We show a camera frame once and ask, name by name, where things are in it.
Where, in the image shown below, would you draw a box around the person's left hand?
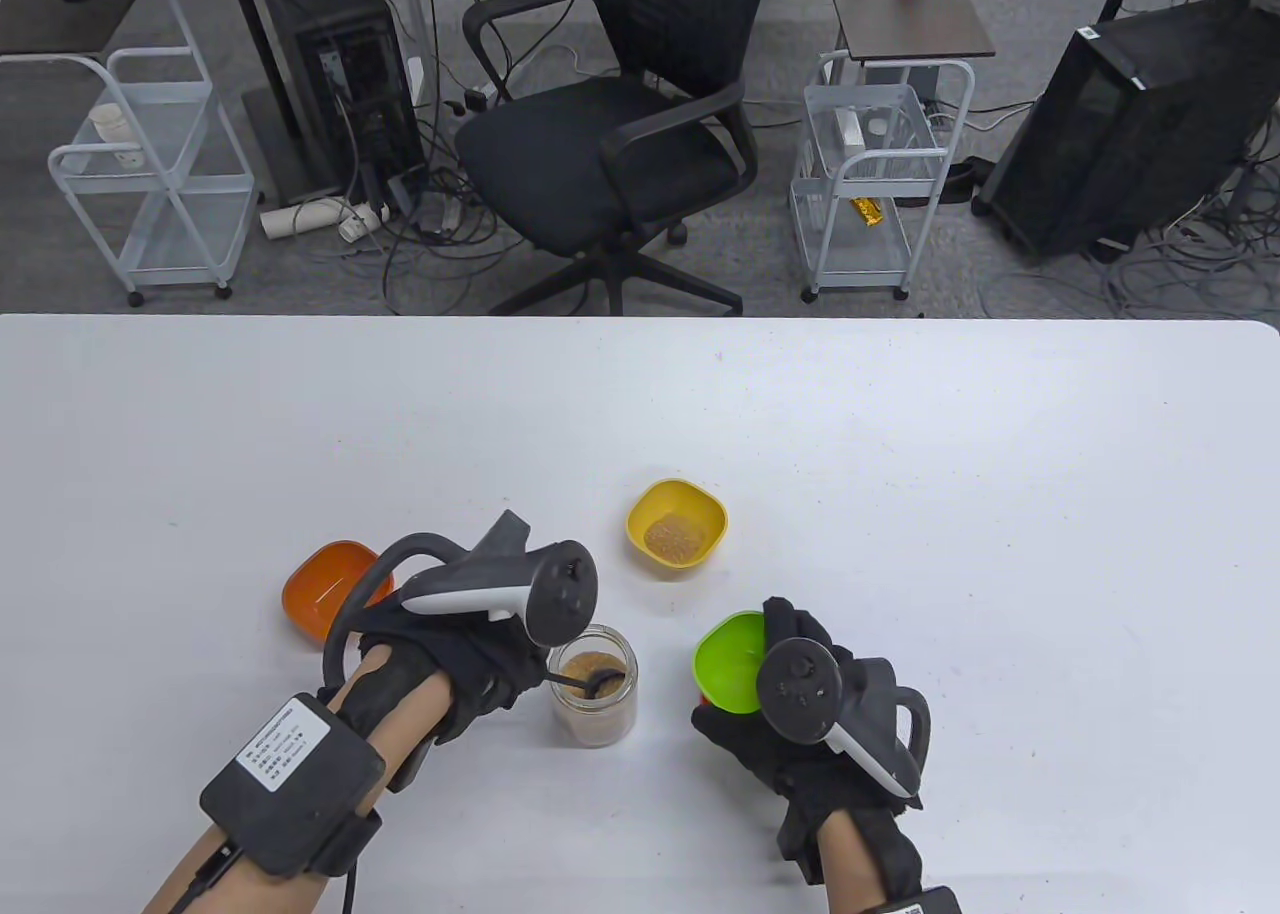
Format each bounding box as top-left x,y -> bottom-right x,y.
340,604 -> 561,795

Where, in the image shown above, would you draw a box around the person's right hand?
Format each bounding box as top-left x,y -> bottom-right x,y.
690,596 -> 926,892

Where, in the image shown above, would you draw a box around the green plastic dish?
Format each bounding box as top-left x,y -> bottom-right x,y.
693,611 -> 771,716

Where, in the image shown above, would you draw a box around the brown sugar granules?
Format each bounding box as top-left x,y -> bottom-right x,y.
558,652 -> 634,745
643,514 -> 707,565

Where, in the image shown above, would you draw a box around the black long-handled spoon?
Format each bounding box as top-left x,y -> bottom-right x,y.
548,662 -> 627,701

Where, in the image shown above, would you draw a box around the clear glass jar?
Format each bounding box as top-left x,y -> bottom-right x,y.
548,624 -> 639,748

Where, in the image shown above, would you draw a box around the orange plastic dish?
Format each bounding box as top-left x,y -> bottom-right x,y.
282,541 -> 395,646

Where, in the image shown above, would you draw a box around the yellow plastic dish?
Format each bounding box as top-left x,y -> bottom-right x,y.
627,479 -> 729,576

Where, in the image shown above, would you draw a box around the person's left forearm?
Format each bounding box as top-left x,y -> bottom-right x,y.
140,644 -> 453,914

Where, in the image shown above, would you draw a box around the person's right forearm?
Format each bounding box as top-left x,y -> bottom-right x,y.
815,809 -> 891,914

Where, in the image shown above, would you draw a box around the black grey tracking controller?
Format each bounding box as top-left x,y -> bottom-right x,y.
755,637 -> 932,799
322,511 -> 599,697

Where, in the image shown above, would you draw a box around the black wrist sensor box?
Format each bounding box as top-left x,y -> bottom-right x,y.
870,886 -> 963,914
200,692 -> 387,881

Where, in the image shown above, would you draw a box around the white rolled tube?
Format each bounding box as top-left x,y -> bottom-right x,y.
260,198 -> 347,243

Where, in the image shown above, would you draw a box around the black office chair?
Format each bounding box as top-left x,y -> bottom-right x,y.
455,0 -> 779,317

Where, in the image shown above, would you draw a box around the black computer tower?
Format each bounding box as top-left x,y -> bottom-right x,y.
973,0 -> 1280,263
222,0 -> 429,207

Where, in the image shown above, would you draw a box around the brown wooden side table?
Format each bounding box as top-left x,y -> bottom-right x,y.
822,0 -> 997,105

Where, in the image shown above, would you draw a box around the dark desk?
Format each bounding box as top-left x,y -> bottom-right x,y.
0,0 -> 166,60

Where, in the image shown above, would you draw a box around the black sensor cable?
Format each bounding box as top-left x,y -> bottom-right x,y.
180,839 -> 359,914

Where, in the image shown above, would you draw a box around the tangle of floor cables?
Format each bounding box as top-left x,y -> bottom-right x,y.
340,0 -> 526,317
980,104 -> 1280,321

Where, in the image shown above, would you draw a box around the white wire utility cart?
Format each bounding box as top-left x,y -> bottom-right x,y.
790,51 -> 976,304
48,0 -> 257,308

